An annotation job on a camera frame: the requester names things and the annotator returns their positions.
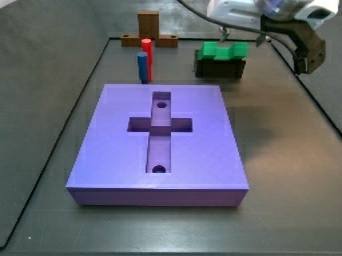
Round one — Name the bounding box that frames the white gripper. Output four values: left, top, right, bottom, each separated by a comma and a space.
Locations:
207, 0, 268, 47

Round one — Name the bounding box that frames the green U-shaped block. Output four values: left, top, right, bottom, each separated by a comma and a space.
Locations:
198, 42, 248, 61

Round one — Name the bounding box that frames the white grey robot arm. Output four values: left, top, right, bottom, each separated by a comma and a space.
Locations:
207, 0, 339, 50

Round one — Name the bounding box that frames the black angle fixture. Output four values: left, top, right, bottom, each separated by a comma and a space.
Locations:
194, 51, 246, 80

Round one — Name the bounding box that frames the purple board with cross slot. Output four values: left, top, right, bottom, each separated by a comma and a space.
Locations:
67, 84, 248, 206

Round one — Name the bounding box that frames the brown T-shaped block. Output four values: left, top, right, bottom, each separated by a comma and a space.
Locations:
120, 10, 178, 48

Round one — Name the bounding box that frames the red peg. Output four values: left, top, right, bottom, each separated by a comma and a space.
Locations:
141, 38, 152, 80

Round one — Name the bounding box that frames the blue peg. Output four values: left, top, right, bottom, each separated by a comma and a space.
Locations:
136, 51, 148, 84

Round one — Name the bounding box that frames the black camera cable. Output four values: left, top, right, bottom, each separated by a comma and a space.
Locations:
176, 0, 299, 61

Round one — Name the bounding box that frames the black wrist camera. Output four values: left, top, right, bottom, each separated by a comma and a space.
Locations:
260, 16, 326, 74

